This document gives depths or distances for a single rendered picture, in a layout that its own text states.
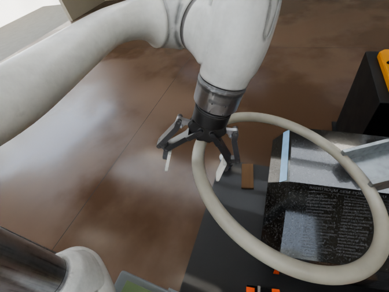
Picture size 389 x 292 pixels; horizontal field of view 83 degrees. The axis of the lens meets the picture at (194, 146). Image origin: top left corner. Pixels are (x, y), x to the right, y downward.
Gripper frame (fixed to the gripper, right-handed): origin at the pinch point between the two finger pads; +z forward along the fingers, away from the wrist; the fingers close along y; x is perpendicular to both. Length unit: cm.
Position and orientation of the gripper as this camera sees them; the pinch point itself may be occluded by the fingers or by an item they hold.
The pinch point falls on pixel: (193, 169)
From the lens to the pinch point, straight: 57.5
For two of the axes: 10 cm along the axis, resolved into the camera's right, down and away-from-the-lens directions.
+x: 0.7, -6.8, 7.3
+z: -2.1, 7.1, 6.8
